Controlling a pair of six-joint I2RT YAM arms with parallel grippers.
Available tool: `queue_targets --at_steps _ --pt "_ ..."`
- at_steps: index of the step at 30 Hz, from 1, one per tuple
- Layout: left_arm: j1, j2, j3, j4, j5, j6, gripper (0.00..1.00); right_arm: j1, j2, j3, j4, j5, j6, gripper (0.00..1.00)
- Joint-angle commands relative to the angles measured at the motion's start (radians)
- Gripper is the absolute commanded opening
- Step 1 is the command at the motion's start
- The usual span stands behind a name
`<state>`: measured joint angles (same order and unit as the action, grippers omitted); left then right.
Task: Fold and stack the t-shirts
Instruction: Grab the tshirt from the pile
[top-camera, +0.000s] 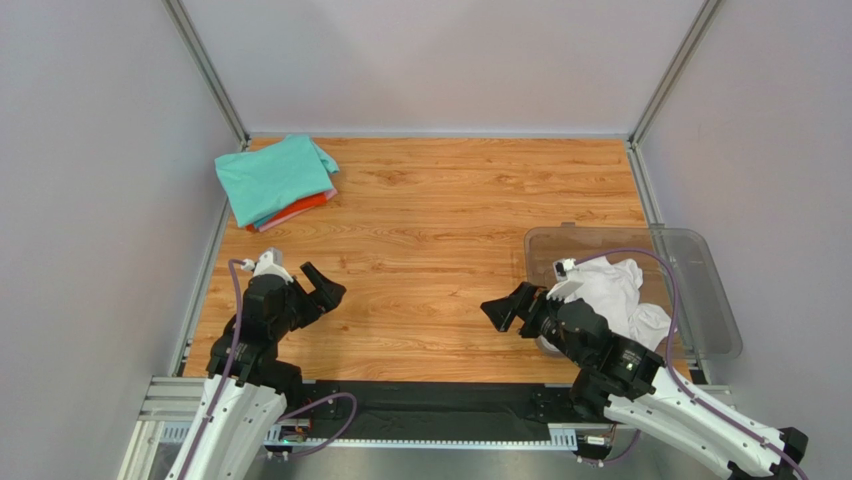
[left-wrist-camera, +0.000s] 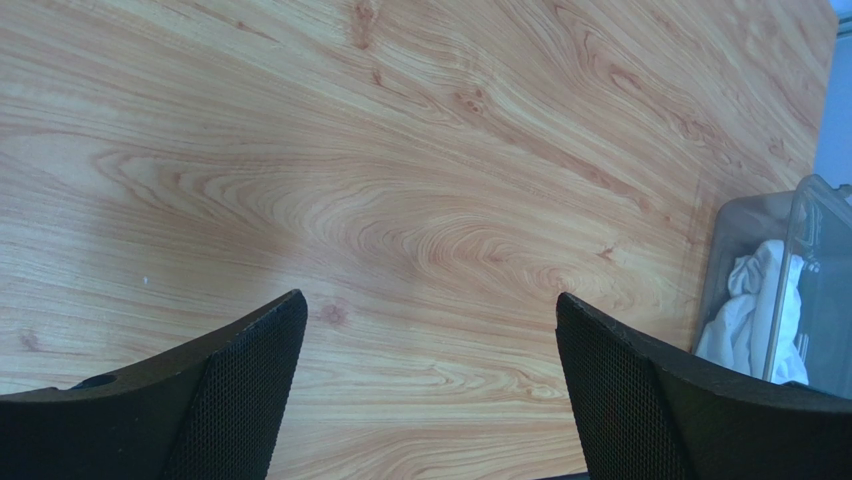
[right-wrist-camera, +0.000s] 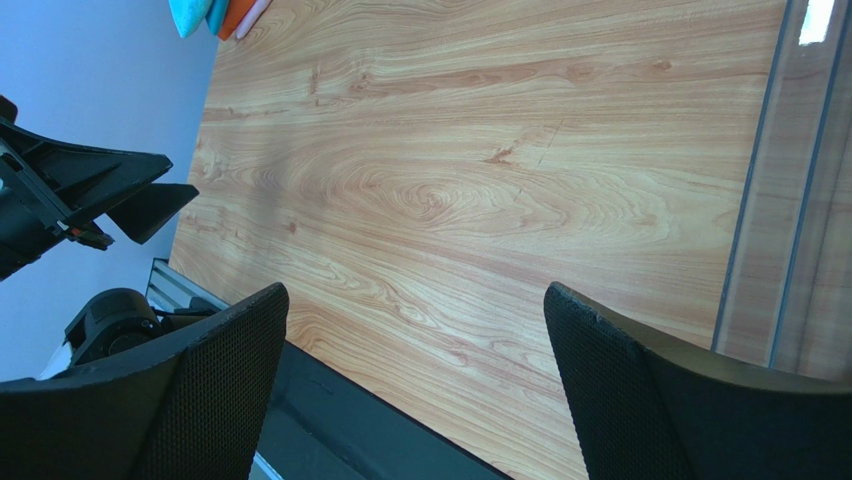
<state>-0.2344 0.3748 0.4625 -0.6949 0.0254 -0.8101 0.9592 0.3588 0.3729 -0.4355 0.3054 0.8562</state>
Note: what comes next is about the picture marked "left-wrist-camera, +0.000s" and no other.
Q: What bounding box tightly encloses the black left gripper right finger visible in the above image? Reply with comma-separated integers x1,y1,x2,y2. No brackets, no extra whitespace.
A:
556,293,851,479

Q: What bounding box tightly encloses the white t shirt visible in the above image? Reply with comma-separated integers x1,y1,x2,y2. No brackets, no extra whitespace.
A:
694,239,809,385

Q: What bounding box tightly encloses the clear plastic bin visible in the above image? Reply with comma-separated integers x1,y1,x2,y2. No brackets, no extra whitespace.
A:
692,174,851,398

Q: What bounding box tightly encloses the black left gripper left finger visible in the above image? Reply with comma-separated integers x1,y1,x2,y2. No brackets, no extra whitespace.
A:
1,290,308,479

